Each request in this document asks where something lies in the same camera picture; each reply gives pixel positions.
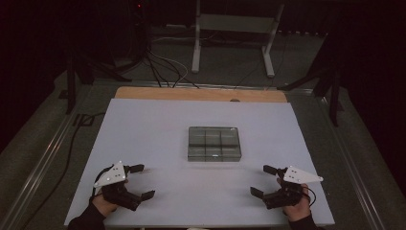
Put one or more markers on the clear plastic compartment box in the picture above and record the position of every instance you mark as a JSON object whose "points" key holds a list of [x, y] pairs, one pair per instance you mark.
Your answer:
{"points": [[214, 143]]}

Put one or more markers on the person's left hand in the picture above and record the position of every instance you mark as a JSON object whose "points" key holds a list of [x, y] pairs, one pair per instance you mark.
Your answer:
{"points": [[105, 206]]}

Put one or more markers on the white metal stand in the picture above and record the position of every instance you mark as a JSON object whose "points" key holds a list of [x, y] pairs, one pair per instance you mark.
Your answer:
{"points": [[196, 48]]}

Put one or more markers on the metal floor rail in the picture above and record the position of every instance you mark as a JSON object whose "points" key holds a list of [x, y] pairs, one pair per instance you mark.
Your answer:
{"points": [[351, 166], [41, 159], [217, 86]]}

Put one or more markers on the black tripod stand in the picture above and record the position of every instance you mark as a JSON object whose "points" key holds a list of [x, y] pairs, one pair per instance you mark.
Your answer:
{"points": [[334, 102]]}

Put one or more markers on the dark equipment tower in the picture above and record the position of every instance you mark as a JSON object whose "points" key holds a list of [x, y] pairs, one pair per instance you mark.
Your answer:
{"points": [[134, 28]]}

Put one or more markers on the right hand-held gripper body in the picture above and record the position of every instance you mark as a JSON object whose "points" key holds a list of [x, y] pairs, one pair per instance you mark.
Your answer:
{"points": [[287, 195]]}

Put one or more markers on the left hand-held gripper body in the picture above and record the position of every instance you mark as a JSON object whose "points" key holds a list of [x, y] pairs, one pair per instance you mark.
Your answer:
{"points": [[110, 177]]}

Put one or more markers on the white table mat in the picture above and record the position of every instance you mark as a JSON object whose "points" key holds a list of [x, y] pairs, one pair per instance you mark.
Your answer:
{"points": [[159, 127]]}

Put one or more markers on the person's right hand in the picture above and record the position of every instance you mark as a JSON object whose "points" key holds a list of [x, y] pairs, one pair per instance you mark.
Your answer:
{"points": [[298, 212]]}

